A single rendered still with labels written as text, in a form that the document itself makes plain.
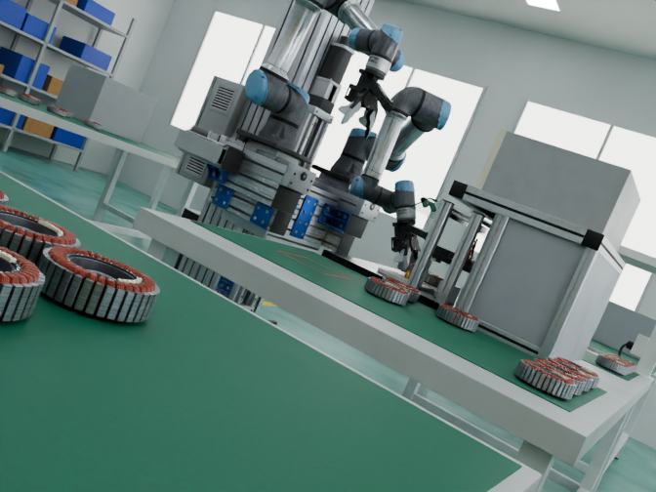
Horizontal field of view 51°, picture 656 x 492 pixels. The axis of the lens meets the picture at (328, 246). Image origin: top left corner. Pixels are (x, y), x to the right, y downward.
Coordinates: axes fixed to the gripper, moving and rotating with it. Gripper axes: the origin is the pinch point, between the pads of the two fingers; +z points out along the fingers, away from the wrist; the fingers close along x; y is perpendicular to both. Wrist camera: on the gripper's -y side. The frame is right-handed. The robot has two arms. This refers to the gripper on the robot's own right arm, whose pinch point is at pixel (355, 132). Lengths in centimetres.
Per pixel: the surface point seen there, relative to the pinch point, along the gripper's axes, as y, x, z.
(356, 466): -113, 128, 40
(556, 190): -62, -17, -5
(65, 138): 621, -280, 81
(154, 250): -19, 74, 48
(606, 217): -77, -19, -2
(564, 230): -73, -7, 6
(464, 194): -43.1, -2.8, 6.6
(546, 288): -74, -8, 22
